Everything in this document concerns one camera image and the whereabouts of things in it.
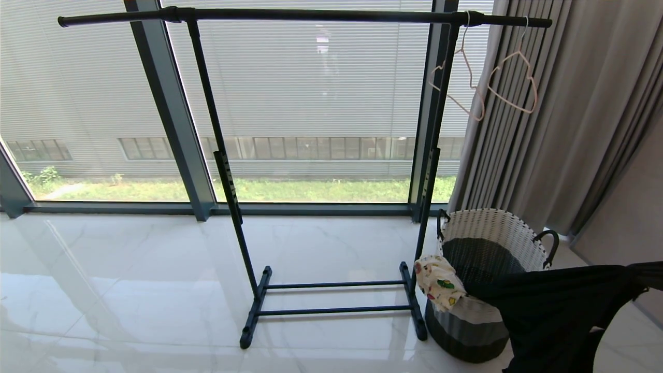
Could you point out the pink clothes hanger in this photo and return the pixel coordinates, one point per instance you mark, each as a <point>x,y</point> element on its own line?
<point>462,50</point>
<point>518,52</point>

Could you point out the black garment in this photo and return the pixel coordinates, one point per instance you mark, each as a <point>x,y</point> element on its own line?
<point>549,311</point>

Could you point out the white laundry basket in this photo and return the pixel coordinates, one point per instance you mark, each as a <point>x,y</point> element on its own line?
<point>492,228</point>

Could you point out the black clothes rack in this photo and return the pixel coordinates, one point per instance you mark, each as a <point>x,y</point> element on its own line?
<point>311,14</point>

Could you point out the cream printed garment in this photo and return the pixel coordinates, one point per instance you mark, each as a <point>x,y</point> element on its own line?
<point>437,282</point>

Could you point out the window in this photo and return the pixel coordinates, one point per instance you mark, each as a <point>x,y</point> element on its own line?
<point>171,114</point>

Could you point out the beige curtain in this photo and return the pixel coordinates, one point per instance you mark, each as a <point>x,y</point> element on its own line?
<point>585,119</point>

